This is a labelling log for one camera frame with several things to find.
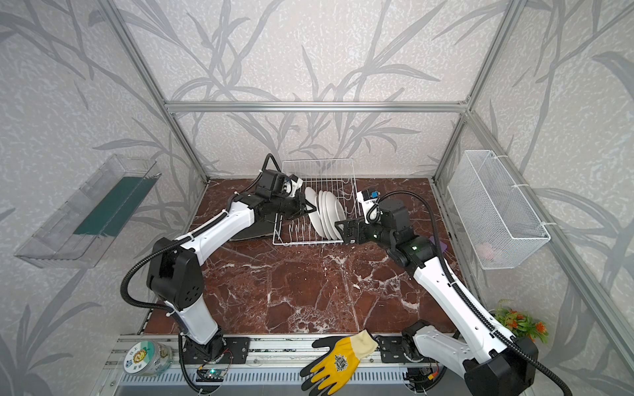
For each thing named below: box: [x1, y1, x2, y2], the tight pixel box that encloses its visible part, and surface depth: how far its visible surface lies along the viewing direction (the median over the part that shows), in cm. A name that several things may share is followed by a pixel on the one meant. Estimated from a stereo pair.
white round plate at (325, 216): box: [321, 190, 336, 241], surface depth 88 cm
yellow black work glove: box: [299, 330, 379, 396], surface depth 71 cm
